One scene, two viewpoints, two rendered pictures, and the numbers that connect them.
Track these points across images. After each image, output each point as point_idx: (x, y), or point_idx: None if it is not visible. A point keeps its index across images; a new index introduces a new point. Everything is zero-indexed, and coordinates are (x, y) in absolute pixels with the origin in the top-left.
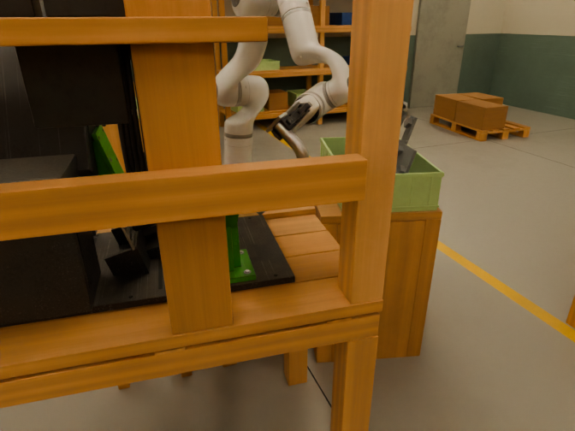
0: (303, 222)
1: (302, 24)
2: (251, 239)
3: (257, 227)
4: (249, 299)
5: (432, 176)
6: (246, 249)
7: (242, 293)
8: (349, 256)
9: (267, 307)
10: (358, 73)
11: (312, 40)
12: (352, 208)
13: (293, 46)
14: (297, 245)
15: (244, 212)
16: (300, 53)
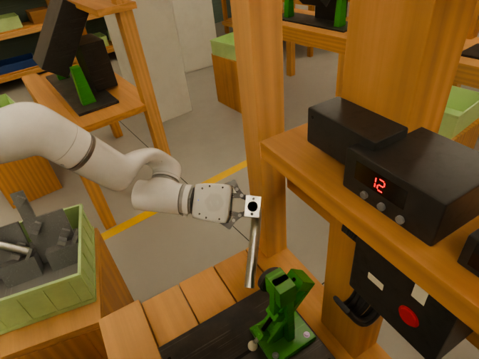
0: (164, 307)
1: (110, 147)
2: (222, 336)
3: (191, 340)
4: (308, 308)
5: (83, 212)
6: (241, 333)
7: (304, 315)
8: (281, 226)
9: (311, 293)
10: (274, 122)
11: (125, 154)
12: (281, 199)
13: (124, 174)
14: (214, 299)
15: None
16: (135, 172)
